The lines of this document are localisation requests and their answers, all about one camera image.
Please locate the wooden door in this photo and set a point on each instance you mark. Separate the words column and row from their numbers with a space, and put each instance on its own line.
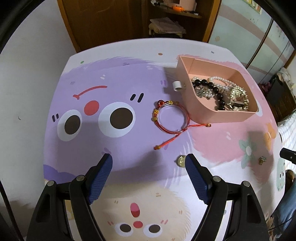
column 104, row 23

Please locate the wall poster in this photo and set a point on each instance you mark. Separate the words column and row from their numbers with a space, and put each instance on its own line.
column 253, row 5

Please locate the gold hair comb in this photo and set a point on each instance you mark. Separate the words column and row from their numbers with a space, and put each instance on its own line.
column 238, row 91

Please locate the small orange object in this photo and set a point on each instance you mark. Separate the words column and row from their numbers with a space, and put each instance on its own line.
column 178, row 8

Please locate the person's leg in jeans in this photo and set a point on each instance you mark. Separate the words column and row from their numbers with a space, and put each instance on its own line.
column 286, row 208

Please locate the dark wooden nightstand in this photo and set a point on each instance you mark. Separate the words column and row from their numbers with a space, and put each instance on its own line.
column 288, row 97

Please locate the folded cloths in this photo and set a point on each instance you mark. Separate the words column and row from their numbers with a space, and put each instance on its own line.
column 166, row 26

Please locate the plaid blanket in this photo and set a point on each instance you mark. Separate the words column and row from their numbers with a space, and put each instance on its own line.
column 288, row 134

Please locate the floral pale blue wardrobe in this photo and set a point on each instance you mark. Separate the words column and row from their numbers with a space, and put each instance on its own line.
column 242, row 34

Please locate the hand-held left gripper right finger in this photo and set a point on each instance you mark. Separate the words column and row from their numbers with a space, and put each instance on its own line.
column 196, row 178

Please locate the pink plastic box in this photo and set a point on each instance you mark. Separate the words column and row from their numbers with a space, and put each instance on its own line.
column 208, row 111

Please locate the gold round pendant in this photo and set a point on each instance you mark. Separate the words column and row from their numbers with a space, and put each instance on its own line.
column 181, row 161

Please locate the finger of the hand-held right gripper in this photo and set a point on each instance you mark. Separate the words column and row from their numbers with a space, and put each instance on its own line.
column 289, row 155

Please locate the wooden shelf cabinet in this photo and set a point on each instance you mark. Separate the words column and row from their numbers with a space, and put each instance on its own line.
column 208, row 20

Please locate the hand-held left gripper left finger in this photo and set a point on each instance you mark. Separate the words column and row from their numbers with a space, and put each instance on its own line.
column 99, row 178

